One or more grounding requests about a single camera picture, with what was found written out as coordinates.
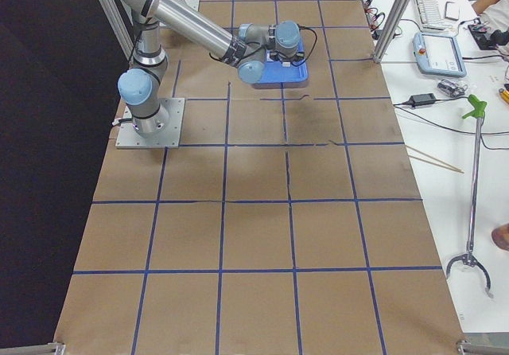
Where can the white keyboard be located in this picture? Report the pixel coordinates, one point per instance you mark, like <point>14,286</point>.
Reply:
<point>429,16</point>

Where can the black power brick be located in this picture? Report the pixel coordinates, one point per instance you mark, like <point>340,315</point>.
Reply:
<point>420,100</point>

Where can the wooden chopstick pair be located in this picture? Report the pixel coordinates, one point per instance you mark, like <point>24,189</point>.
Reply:
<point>421,156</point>

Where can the reacher grabber tool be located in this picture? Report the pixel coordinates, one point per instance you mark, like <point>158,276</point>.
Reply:
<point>467,258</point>

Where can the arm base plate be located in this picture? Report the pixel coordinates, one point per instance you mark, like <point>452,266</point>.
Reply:
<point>160,131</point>
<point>194,4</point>

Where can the white smartphone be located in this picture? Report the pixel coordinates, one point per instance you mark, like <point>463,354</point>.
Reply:
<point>452,11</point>

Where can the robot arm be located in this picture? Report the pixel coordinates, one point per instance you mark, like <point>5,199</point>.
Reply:
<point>262,55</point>

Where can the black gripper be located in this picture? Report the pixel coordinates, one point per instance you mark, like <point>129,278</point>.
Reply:
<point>289,57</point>

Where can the blue plastic tray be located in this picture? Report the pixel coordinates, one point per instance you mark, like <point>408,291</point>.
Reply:
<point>275,73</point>

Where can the teach pendant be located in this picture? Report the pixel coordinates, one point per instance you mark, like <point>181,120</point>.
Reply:
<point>438,55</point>

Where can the aluminium frame post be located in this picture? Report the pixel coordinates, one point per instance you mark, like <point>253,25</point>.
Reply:
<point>386,37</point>

